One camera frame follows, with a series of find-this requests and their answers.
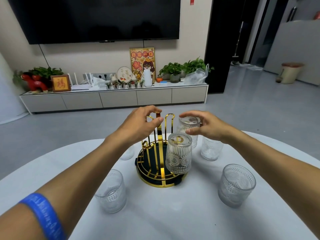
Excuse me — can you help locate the person's left hand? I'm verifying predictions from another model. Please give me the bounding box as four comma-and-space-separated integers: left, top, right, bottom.
113, 105, 164, 148

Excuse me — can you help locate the person's right hand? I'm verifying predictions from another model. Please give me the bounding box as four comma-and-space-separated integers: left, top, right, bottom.
179, 110, 237, 144

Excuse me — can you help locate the embossed clear glass cup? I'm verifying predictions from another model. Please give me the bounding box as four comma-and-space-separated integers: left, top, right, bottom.
119, 145, 136, 161
201, 136, 224, 162
217, 164, 257, 208
165, 132, 193, 175
177, 116, 201, 149
94, 169, 127, 214

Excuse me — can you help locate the gold cup rack black tray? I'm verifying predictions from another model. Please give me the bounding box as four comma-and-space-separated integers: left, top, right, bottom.
135, 113, 188, 188

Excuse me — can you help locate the person's left forearm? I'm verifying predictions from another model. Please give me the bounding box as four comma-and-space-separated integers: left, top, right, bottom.
0, 133, 137, 240

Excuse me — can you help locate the person's right forearm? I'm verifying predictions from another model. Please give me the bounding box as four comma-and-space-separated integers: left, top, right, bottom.
225, 130, 320, 234

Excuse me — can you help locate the white thermos jug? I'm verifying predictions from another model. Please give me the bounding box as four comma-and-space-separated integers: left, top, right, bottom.
142, 66, 153, 88

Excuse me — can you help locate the row of small potted plants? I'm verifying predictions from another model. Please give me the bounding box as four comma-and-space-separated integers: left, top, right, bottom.
106, 80, 145, 90

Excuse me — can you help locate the grey white television cabinet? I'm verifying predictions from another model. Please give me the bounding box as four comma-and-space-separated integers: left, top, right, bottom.
19, 82, 209, 114

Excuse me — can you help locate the clear plastic bag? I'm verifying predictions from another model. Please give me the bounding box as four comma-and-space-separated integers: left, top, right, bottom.
184, 64, 210, 85

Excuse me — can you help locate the green plant in glass pot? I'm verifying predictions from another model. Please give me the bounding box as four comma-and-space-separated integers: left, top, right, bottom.
159, 62, 185, 84

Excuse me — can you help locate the round embroidery hoop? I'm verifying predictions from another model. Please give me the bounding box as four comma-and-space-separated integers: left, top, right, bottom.
116, 66, 133, 82

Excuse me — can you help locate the green trailing potted plant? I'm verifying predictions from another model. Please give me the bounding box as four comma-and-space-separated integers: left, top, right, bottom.
180, 56, 215, 78

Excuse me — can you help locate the colourful cartoon framed poster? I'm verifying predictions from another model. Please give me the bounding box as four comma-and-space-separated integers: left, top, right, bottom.
129, 47, 156, 83

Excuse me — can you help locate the white router with antennas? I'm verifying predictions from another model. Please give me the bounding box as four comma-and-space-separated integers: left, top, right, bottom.
67, 72, 91, 91
84, 72, 108, 88

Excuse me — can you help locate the white upright mop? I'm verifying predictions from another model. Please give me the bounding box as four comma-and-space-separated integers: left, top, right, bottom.
231, 21, 244, 66

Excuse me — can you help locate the gold framed red calligraphy picture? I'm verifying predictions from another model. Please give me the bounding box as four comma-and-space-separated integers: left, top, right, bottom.
50, 74, 71, 93

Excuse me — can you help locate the beige bin with red rim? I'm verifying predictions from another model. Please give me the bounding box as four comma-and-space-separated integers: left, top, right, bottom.
280, 62, 305, 85

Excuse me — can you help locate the green leafy potted plant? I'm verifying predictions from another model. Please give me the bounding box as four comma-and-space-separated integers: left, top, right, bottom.
12, 66, 64, 86

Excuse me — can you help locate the red horse figurine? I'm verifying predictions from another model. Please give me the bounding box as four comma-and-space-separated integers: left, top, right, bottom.
21, 71, 51, 94

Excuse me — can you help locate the grey refrigerator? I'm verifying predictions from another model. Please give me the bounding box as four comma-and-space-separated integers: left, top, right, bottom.
263, 0, 320, 86

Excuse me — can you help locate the blue silicone wristband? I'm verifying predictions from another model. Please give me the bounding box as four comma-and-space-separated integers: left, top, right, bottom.
19, 192, 67, 240

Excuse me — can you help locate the grey wall socket strip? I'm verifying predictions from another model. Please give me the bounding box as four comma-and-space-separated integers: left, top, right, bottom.
96, 73, 117, 81

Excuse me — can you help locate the black wall television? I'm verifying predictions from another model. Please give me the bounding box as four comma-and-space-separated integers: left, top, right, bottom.
6, 0, 181, 45

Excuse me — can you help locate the black television cable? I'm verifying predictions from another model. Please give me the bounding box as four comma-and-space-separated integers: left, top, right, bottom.
38, 43, 55, 70

